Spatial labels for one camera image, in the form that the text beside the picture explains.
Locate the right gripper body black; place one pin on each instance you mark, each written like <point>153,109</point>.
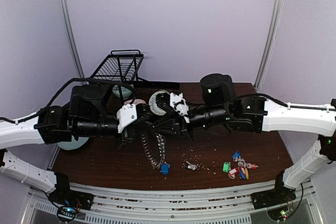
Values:
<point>182,128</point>

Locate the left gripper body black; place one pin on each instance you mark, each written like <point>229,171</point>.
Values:
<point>125,137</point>

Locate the black keyring disc with rings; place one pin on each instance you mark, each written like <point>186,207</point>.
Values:
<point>154,149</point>

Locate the silver key with black head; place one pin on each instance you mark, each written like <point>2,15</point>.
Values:
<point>190,166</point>

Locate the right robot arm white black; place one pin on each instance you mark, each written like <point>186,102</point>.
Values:
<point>255,113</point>

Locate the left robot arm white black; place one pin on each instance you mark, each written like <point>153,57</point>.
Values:
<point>84,117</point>

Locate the blue yellow patterned plate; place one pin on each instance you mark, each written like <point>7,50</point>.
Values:
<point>153,105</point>

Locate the pink patterned bowl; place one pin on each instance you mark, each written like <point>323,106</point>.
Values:
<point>136,101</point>

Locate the teal ceramic bowl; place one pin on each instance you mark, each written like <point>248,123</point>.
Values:
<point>126,91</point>

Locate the blue key tag on disc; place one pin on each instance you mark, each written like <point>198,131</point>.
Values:
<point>165,168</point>

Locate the green key tag in pile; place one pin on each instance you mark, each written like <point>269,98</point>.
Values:
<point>226,167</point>

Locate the light teal plate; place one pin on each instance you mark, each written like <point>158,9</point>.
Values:
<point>73,144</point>

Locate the blue key tag in pile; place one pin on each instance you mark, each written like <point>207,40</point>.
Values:
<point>236,155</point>

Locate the red key tag in pile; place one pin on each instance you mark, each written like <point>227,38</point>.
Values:
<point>232,173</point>

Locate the yellow key tag in pile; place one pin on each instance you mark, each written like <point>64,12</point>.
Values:
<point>246,173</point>

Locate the red headed silver key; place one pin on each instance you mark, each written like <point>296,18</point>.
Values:
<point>251,166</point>

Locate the left circuit board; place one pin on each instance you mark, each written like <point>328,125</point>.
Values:
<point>66,214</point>

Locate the circuit board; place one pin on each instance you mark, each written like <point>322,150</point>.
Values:
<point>66,214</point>
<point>280,214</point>

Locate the right circuit board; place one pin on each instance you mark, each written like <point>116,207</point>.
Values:
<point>280,214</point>

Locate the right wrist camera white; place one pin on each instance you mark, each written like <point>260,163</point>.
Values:
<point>179,105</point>

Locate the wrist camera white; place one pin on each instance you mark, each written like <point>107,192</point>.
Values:
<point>179,105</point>
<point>126,116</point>

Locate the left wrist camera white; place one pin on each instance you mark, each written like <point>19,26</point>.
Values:
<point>126,116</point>

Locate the black wire dish rack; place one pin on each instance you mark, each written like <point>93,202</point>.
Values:
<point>123,66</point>

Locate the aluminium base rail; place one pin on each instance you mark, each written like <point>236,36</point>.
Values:
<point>216,205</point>

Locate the left aluminium frame post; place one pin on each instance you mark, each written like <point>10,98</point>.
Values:
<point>71,38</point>

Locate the aluminium frame post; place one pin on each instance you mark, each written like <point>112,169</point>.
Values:
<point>269,44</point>
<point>71,38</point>

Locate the right aluminium frame post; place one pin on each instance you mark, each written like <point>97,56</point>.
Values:
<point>269,44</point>

